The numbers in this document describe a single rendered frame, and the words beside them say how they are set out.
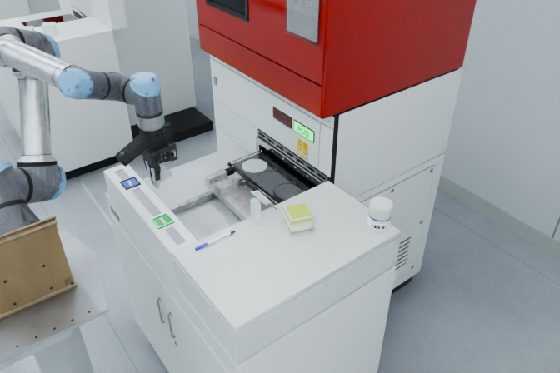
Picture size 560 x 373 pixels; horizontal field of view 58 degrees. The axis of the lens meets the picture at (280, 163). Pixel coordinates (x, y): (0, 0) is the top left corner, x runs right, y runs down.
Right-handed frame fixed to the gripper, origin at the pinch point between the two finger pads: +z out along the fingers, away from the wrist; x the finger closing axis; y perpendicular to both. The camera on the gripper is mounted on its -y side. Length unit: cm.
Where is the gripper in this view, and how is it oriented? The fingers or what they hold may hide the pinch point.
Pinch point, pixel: (154, 185)
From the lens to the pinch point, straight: 158.7
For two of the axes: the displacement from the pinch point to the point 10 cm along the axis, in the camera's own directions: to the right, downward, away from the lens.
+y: 8.0, -3.3, 5.0
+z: 0.0, 8.4, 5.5
